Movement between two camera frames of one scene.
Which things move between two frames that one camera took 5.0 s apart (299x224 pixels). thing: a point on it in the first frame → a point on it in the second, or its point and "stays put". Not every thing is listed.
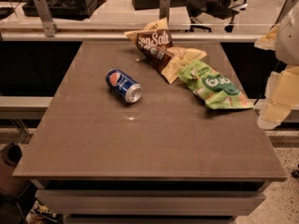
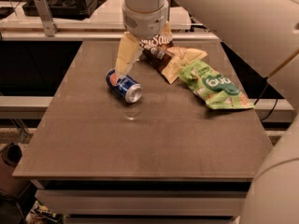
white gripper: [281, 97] → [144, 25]
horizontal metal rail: [122, 36] stays put
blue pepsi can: [124, 87] stays put
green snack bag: [216, 90] stays put
